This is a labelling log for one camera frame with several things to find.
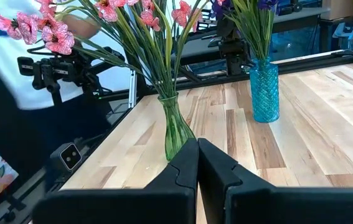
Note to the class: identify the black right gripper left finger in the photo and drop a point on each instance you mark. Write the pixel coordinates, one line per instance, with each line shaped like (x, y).
(163, 202)

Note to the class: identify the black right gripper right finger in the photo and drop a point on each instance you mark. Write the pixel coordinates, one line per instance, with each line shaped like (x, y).
(257, 205)

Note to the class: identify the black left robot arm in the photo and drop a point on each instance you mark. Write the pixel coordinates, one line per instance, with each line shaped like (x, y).
(233, 53)

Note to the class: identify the person's forearm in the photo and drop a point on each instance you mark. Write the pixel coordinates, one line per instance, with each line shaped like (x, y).
(81, 26)

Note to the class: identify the green glass vase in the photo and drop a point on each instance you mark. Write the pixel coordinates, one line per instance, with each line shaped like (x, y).
(176, 133)

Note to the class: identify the teal textured glass vase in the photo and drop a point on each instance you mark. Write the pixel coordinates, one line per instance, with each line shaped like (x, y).
(265, 93)

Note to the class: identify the grey desk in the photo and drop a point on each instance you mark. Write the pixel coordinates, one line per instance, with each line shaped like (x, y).
(288, 18)

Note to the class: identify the person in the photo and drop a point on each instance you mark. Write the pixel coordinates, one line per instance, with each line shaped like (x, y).
(8, 77)

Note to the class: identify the cardboard box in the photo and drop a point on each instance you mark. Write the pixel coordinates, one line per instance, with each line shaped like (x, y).
(338, 7)

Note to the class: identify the black table-level camera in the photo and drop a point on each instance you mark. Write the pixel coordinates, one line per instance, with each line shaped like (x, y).
(68, 157)

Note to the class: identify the silver frame bracket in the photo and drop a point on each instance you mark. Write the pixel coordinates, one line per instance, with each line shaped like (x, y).
(132, 90)

